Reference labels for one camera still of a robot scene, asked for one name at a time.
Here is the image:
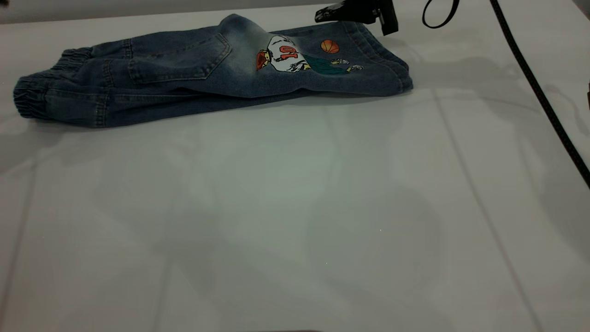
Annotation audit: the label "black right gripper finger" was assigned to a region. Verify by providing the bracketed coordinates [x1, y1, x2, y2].
[378, 0, 400, 36]
[315, 0, 382, 25]

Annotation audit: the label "blue faded denim jeans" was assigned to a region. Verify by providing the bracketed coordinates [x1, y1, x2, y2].
[13, 14, 414, 129]

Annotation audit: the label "thick black braided cable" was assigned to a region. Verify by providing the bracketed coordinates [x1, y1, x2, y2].
[490, 0, 590, 190]

